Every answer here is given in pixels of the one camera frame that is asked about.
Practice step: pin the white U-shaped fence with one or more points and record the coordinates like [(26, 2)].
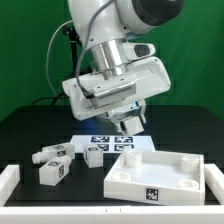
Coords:
[(59, 212)]

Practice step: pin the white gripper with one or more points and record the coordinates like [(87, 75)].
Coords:
[(144, 78)]

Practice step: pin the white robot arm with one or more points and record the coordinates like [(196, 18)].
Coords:
[(104, 25)]

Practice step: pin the white marker tag sheet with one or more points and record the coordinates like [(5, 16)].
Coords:
[(112, 143)]

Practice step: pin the black camera stand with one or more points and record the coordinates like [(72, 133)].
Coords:
[(74, 39)]

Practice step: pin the white square tabletop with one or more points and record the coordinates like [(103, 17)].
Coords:
[(157, 177)]

